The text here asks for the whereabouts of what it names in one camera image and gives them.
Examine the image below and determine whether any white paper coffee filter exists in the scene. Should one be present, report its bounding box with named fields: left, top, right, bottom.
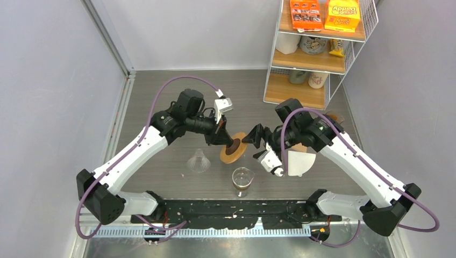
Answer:
left=287, top=150, right=316, bottom=177

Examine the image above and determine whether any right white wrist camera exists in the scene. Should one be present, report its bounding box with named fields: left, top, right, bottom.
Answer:
left=253, top=143, right=284, bottom=177

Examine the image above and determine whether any white wire wooden shelf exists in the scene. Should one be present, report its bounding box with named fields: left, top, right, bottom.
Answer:
left=262, top=1, right=379, bottom=110

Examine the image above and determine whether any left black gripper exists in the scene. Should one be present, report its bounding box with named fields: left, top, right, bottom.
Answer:
left=187, top=110, right=233, bottom=147

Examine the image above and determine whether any orange snack box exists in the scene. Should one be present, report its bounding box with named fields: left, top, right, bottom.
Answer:
left=289, top=0, right=323, bottom=32

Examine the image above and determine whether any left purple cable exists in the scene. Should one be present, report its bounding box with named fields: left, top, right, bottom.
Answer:
left=75, top=75, right=222, bottom=240

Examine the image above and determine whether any yellow scrub daddy box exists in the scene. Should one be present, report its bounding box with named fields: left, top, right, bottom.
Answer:
left=324, top=0, right=361, bottom=33

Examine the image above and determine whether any yellow snack packet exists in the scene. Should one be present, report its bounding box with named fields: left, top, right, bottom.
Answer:
left=329, top=39, right=345, bottom=58

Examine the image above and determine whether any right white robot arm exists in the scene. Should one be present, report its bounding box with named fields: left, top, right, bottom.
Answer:
left=243, top=98, right=421, bottom=237

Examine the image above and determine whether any clear glass dripper cone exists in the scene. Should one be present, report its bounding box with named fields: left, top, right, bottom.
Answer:
left=186, top=149, right=211, bottom=173

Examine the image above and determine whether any glass beaker with coffee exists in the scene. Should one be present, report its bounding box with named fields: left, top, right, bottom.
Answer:
left=231, top=167, right=255, bottom=198

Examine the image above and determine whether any grey green cup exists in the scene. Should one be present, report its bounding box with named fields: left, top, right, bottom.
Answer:
left=288, top=70, right=308, bottom=84

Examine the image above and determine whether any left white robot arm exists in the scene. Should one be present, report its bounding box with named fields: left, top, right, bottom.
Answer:
left=76, top=89, right=234, bottom=225

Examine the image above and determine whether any orange glass carafe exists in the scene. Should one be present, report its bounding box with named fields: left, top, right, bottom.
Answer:
left=325, top=111, right=345, bottom=124

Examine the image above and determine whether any grey printed mug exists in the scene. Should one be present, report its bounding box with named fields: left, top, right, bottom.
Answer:
left=299, top=35, right=329, bottom=55

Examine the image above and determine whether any brown paper coffee filter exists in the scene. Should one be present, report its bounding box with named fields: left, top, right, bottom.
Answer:
left=291, top=144, right=308, bottom=153

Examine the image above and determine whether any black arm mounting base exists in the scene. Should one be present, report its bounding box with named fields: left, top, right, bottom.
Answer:
left=144, top=199, right=341, bottom=230

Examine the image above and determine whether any white printed cup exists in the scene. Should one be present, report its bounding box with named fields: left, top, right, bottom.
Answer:
left=308, top=71, right=329, bottom=89

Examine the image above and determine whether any wooden ring dripper holder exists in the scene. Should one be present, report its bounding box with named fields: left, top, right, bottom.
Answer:
left=219, top=132, right=247, bottom=164

